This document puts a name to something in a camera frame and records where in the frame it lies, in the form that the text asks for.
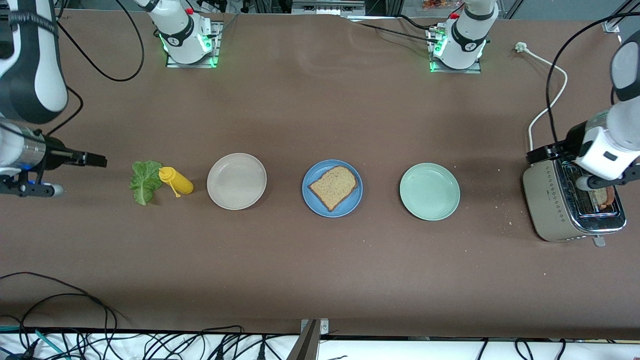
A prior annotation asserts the green lettuce leaf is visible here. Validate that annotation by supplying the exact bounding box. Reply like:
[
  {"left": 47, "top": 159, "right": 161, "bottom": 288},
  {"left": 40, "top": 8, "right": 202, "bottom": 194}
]
[{"left": 129, "top": 160, "right": 164, "bottom": 206}]

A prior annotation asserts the brown bread slice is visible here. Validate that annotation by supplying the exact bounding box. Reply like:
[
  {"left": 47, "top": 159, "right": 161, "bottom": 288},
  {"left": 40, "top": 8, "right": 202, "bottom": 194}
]
[
  {"left": 307, "top": 165, "right": 359, "bottom": 212},
  {"left": 589, "top": 186, "right": 616, "bottom": 210}
]

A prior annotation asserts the yellow squeeze bottle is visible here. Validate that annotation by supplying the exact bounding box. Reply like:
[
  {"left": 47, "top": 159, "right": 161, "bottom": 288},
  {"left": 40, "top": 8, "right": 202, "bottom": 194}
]
[{"left": 158, "top": 166, "right": 194, "bottom": 198}]

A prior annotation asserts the mint green round plate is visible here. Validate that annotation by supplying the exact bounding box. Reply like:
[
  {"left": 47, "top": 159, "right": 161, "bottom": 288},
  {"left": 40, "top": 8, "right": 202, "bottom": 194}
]
[{"left": 399, "top": 162, "right": 461, "bottom": 221}]

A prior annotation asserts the beige round plate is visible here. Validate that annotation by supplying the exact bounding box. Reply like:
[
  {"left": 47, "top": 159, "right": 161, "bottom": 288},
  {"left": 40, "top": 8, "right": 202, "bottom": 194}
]
[{"left": 206, "top": 152, "right": 268, "bottom": 211}]

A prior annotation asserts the blue round plate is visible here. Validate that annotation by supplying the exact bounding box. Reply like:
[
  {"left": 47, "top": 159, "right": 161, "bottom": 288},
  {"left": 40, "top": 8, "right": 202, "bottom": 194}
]
[{"left": 302, "top": 159, "right": 364, "bottom": 219}]

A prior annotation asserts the beige metal toaster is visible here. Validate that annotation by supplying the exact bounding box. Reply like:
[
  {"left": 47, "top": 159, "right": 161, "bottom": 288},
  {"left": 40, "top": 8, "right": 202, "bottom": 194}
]
[{"left": 522, "top": 148, "right": 628, "bottom": 248}]

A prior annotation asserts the aluminium profile bar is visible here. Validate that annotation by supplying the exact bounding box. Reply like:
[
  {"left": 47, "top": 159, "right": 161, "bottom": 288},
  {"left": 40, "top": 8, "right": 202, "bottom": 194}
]
[{"left": 607, "top": 0, "right": 640, "bottom": 26}]

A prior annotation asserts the grey metal bar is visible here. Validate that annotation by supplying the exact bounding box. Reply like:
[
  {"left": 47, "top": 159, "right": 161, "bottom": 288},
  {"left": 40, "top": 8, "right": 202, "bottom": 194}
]
[{"left": 286, "top": 320, "right": 321, "bottom": 360}]

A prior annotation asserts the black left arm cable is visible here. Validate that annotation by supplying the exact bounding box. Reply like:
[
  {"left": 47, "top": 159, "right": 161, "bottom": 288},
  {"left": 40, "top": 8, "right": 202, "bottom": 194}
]
[{"left": 546, "top": 0, "right": 640, "bottom": 148}]

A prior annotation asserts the white toaster power cable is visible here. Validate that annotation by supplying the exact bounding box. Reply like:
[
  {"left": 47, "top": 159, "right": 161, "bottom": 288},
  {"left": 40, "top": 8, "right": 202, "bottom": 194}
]
[{"left": 515, "top": 42, "right": 569, "bottom": 167}]

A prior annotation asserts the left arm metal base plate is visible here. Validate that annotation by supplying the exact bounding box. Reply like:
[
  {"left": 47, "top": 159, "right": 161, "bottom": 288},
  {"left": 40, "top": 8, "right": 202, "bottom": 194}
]
[{"left": 429, "top": 26, "right": 482, "bottom": 75}]

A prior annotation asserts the long looped black cable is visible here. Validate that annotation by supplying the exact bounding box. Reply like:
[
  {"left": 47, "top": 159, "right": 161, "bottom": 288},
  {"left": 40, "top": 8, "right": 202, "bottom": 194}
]
[{"left": 0, "top": 272, "right": 118, "bottom": 346}]

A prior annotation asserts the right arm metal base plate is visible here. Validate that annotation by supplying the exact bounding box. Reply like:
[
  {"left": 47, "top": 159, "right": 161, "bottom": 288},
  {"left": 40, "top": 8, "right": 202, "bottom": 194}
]
[{"left": 166, "top": 21, "right": 222, "bottom": 69}]

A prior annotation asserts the teal cable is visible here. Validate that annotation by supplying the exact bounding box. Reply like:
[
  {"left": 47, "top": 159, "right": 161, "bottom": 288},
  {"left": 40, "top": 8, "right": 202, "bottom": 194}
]
[{"left": 0, "top": 326, "right": 68, "bottom": 360}]

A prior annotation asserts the black left base cable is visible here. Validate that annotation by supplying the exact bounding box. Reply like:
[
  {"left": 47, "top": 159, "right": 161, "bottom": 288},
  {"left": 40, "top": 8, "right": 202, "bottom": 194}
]
[{"left": 350, "top": 14, "right": 441, "bottom": 44}]

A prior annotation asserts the aluminium background frame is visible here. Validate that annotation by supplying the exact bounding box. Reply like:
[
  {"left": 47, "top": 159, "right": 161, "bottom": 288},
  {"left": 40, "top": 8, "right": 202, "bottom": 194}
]
[{"left": 291, "top": 0, "right": 366, "bottom": 15}]

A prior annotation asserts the small metal table bracket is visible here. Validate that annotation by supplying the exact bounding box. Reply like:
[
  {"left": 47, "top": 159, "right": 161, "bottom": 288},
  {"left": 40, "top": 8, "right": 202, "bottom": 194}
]
[{"left": 300, "top": 318, "right": 330, "bottom": 337}]

